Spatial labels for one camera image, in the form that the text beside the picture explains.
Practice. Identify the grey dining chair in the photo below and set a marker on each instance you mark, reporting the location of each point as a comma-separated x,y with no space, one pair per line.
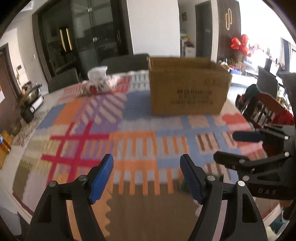
67,78

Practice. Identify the silver electric cooking pot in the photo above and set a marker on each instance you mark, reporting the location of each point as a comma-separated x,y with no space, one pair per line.
32,99

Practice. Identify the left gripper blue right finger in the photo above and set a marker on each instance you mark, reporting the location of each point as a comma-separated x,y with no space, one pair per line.
242,219

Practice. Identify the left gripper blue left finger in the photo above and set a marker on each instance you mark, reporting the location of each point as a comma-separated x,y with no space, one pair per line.
51,221

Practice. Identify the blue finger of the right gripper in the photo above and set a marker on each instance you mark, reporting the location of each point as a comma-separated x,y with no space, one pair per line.
274,136
244,164

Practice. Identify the dark wooden chair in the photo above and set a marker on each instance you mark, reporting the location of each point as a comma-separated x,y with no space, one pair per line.
260,109

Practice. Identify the brown cardboard box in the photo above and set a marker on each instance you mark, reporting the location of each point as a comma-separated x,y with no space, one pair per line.
187,86

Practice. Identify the colourful patterned tablecloth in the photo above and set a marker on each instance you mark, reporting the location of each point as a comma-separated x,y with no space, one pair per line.
143,199

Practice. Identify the black mug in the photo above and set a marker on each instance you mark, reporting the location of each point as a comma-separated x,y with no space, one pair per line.
27,115

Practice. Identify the red garment on chair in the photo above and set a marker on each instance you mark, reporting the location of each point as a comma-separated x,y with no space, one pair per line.
283,118

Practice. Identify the floral tissue box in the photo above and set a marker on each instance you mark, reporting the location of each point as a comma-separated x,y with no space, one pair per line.
99,82

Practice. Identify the red foil balloon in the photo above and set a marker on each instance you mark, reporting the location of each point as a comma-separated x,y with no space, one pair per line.
241,44

